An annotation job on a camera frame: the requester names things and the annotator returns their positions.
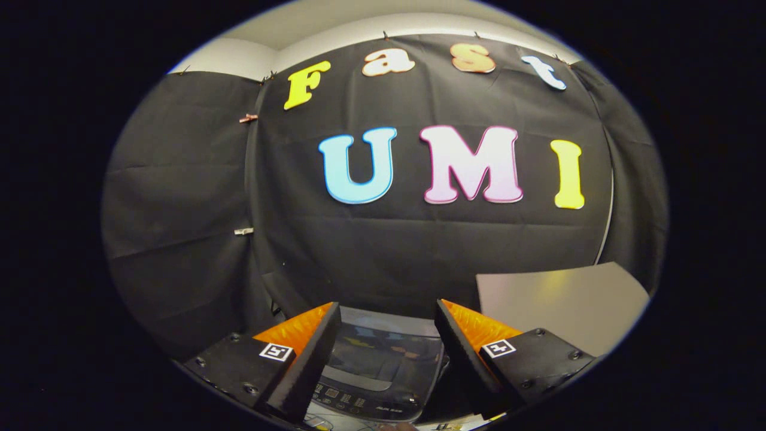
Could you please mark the grey cabinet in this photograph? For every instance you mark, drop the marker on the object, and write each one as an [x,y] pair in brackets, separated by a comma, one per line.
[556,305]

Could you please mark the copper metal clip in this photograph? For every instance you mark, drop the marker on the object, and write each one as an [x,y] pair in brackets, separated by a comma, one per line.
[246,118]

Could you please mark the grey washing machine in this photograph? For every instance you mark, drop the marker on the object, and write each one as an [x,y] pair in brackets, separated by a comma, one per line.
[365,407]

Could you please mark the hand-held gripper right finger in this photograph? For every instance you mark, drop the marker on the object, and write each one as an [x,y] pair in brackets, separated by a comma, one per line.
[464,359]

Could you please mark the silver metal clip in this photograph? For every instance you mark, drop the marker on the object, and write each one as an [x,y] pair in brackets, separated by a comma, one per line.
[243,231]

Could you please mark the printed paper sheet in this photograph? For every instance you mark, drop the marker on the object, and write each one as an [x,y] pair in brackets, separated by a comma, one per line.
[455,425]

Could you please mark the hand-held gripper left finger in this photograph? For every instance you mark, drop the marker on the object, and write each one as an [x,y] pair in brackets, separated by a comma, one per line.
[311,365]

